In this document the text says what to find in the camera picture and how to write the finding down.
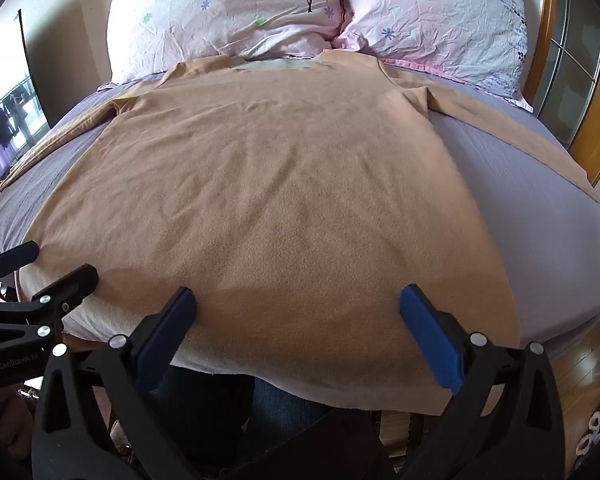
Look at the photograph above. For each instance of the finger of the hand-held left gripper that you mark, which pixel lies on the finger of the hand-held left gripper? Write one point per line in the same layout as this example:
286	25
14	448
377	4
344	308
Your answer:
70	286
10	256

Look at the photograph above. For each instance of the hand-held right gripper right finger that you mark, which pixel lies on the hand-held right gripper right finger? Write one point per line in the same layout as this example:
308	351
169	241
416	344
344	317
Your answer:
432	342

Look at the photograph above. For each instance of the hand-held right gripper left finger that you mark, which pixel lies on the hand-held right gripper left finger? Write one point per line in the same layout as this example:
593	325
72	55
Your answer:
169	327

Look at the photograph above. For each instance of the tan long-sleeve shirt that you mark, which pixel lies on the tan long-sleeve shirt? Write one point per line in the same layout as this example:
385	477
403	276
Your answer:
280	185

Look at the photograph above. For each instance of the dark hanging clothes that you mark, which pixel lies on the dark hanging clothes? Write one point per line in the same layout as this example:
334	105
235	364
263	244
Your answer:
2	122

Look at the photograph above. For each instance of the person's left hand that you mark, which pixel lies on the person's left hand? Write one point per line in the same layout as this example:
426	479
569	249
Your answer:
10	407

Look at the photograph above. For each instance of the bed with purple sheet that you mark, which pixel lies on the bed with purple sheet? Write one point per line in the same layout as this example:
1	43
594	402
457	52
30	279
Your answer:
530	210

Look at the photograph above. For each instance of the window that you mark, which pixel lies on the window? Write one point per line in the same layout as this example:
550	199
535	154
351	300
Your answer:
10	75

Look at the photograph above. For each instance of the white fluffy slippers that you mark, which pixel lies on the white fluffy slippers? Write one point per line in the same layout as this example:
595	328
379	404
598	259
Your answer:
595	427

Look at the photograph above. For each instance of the pink pillow with tree print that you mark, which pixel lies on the pink pillow with tree print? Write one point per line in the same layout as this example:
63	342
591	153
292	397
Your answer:
220	5

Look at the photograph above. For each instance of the pink pillow with flower print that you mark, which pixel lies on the pink pillow with flower print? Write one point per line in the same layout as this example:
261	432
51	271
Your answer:
430	15

